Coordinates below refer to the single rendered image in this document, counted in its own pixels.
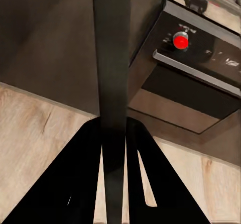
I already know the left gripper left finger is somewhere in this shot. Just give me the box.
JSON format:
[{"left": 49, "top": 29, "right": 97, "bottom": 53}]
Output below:
[{"left": 2, "top": 117, "right": 102, "bottom": 224}]

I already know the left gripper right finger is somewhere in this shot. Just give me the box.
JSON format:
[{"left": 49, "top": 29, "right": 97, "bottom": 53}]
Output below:
[{"left": 126, "top": 117, "right": 211, "bottom": 224}]

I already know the poster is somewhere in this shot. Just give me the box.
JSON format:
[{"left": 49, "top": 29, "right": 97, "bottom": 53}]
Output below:
[{"left": 92, "top": 0, "right": 133, "bottom": 224}]

